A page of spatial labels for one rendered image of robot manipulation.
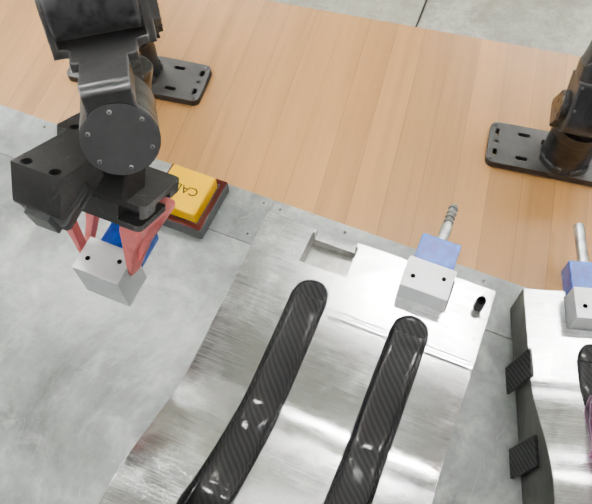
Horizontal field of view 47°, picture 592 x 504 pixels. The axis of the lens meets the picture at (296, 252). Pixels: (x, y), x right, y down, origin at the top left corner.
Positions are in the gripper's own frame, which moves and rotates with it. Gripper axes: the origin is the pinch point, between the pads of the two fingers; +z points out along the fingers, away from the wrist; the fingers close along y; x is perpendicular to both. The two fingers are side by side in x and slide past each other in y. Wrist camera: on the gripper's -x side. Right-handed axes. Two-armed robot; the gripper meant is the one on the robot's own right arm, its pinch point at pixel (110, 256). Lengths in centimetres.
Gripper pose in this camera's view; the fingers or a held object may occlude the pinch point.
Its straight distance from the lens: 67.8
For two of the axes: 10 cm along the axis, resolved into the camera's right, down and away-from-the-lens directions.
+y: 9.2, 3.3, -1.8
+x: 3.4, -4.8, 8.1
